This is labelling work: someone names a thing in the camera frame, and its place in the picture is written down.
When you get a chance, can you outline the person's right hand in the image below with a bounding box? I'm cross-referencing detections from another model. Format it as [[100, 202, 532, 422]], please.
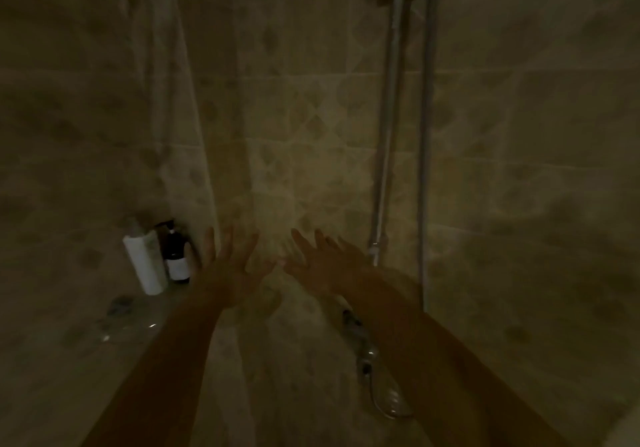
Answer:
[[284, 228, 372, 298]]

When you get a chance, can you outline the person's left hand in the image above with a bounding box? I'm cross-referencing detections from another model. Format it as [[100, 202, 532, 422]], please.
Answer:
[[193, 226, 279, 310]]

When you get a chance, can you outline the person's right forearm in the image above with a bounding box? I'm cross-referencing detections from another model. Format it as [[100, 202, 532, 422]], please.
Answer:
[[340, 268, 573, 447]]

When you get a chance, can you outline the person's left forearm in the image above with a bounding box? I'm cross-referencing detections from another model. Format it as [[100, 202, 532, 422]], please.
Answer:
[[80, 292, 241, 447]]

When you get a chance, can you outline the dark pump bottle white label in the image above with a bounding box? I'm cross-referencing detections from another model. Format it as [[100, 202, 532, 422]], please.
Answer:
[[156, 218, 194, 285]]

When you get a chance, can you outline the white plastic bottle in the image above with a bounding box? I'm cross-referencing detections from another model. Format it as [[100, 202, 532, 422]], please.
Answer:
[[123, 220, 169, 297]]

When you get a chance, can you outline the chrome shower mixer tap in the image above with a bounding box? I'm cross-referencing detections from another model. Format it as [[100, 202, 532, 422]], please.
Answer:
[[341, 308, 381, 373]]

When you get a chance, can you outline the chrome shower riser pipe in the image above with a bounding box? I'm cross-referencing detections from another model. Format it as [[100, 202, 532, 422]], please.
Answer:
[[368, 0, 410, 267]]

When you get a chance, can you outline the grey shower hose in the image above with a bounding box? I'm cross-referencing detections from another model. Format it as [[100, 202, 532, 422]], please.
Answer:
[[416, 0, 440, 313]]

